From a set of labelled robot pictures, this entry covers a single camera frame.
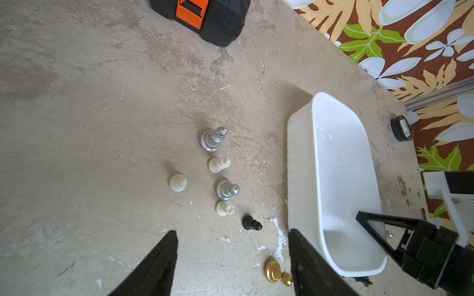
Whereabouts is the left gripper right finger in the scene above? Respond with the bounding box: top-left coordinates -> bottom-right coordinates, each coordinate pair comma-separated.
288,228 -> 357,296

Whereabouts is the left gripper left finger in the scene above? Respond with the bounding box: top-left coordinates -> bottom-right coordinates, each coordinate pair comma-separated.
110,230 -> 178,296

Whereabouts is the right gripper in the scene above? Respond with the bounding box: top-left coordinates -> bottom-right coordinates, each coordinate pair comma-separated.
356,211 -> 474,292

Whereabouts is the black chess pawn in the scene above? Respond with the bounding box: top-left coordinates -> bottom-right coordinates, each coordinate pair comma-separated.
242,215 -> 262,231

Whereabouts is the white plastic storage box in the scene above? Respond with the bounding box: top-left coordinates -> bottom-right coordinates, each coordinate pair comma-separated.
287,92 -> 388,278

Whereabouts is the silver pawn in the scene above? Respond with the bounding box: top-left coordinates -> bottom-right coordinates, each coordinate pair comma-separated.
216,180 -> 240,201

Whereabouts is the tall silver chess piece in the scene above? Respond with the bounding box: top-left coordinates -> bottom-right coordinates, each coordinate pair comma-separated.
200,127 -> 228,152

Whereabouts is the black pawn right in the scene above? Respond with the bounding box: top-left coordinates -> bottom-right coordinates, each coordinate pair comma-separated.
354,276 -> 373,287

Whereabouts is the white pawn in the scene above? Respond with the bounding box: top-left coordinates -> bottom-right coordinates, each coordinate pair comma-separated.
169,173 -> 188,192

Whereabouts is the black round tape disc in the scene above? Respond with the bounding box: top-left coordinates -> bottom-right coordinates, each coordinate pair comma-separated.
390,115 -> 412,142

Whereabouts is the black tool case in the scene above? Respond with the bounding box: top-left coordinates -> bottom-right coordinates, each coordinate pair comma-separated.
149,0 -> 251,48

